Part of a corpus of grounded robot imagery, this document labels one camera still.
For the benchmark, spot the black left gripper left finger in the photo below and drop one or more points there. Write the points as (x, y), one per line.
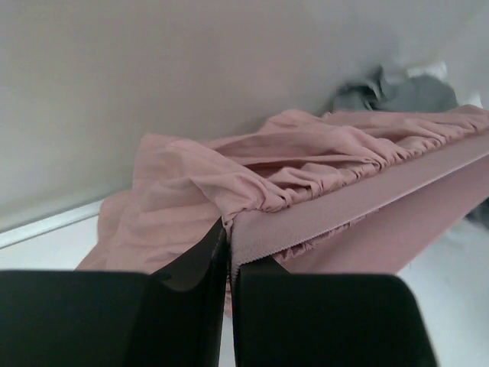
(172, 317)

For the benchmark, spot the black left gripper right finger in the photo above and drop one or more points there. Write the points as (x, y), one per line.
(285, 319)

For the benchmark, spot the pink pleated skirt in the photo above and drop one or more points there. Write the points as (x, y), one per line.
(181, 187)

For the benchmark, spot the grey crumpled skirt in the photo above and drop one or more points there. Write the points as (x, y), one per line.
(360, 95)

